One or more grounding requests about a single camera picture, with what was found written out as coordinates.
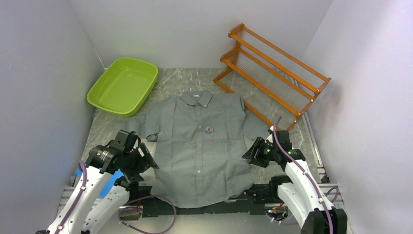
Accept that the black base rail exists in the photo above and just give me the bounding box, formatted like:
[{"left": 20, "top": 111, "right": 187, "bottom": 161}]
[{"left": 127, "top": 184, "right": 282, "bottom": 217}]

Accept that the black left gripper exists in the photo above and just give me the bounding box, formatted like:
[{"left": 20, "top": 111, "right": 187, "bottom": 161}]
[{"left": 120, "top": 142, "right": 159, "bottom": 183}]

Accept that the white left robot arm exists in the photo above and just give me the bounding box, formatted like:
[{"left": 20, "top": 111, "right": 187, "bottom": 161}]
[{"left": 37, "top": 130, "right": 158, "bottom": 234}]

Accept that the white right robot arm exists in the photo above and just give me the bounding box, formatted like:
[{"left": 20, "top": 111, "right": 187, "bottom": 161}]
[{"left": 242, "top": 130, "right": 348, "bottom": 234}]

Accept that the orange wooden rack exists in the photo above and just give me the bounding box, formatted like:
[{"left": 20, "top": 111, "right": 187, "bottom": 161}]
[{"left": 213, "top": 23, "right": 331, "bottom": 130}]

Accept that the green plastic tub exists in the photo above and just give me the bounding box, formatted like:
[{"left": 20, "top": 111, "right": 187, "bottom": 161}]
[{"left": 86, "top": 57, "right": 158, "bottom": 117}]

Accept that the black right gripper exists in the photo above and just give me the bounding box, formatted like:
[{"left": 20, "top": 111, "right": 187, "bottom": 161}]
[{"left": 242, "top": 136, "right": 278, "bottom": 168}]

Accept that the grey button-up shirt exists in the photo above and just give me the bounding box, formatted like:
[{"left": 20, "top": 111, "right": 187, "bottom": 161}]
[{"left": 115, "top": 90, "right": 269, "bottom": 208}]

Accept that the blue flat pad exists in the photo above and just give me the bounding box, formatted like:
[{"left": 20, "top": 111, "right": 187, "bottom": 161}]
[{"left": 86, "top": 168, "right": 123, "bottom": 198}]

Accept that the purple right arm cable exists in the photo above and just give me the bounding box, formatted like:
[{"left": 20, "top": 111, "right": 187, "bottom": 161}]
[{"left": 273, "top": 116, "right": 340, "bottom": 234}]

